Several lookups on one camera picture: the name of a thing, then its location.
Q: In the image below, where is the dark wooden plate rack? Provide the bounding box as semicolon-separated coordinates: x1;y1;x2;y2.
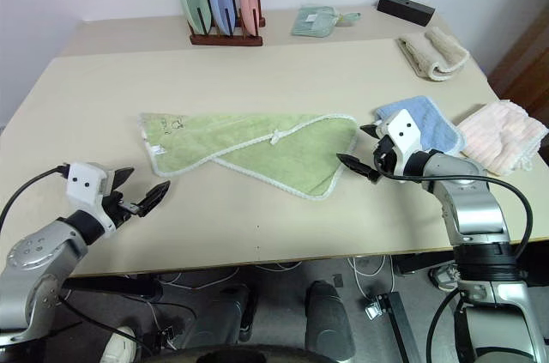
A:
188;0;265;48

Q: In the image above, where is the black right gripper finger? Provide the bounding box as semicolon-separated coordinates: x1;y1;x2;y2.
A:
359;121;386;140
335;153;382;185

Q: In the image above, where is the white floor cable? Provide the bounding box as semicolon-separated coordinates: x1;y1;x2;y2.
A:
346;254;396;300

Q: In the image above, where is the brown wooden cabinet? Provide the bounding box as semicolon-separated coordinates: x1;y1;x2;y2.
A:
488;5;549;124

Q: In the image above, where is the black rectangular box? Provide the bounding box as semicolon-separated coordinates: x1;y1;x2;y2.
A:
377;0;437;28

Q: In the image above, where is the white shoe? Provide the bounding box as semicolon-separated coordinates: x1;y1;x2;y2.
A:
100;325;139;363

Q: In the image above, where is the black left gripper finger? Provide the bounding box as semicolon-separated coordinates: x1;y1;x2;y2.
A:
136;179;172;219
112;167;136;191

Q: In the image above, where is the black table leg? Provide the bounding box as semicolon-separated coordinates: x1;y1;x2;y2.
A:
380;291;425;363

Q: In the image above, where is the beige folded towel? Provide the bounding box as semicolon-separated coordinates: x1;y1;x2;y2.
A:
395;26;471;82

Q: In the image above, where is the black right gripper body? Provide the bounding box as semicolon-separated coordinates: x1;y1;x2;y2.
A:
373;134;405;176

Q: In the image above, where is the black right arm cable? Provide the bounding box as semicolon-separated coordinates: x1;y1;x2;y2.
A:
373;152;534;265

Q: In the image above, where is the teal cloth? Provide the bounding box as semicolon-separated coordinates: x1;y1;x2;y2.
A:
291;4;362;37

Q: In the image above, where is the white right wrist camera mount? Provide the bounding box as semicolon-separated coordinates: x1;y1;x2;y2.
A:
383;108;425;168

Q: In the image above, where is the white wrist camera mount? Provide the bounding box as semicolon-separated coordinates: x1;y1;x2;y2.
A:
66;161;117;235
383;108;425;168

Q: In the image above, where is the dark rounded grey shape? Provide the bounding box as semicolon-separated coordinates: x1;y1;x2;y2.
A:
305;280;358;360
187;283;259;343

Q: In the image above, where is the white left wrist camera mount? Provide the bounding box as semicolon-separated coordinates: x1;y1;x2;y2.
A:
66;161;117;235

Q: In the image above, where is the pink folded towel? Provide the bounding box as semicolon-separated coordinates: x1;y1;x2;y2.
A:
455;99;549;178

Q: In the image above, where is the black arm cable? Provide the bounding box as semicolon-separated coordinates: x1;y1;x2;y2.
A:
0;164;70;233
373;152;534;265

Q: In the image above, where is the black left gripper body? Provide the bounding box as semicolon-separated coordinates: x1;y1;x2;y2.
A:
102;190;143;229

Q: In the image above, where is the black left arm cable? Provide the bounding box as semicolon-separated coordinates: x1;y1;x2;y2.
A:
0;164;70;233

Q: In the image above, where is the small grey metal bracket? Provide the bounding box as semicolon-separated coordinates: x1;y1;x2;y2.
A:
363;293;390;320

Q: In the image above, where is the black table crossbar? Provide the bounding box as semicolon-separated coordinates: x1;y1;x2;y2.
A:
63;275;165;300

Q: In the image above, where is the green towel with white trim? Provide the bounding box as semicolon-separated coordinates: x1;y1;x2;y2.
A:
137;111;359;202

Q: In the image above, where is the blue folded towel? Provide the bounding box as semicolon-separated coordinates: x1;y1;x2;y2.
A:
371;95;467;156

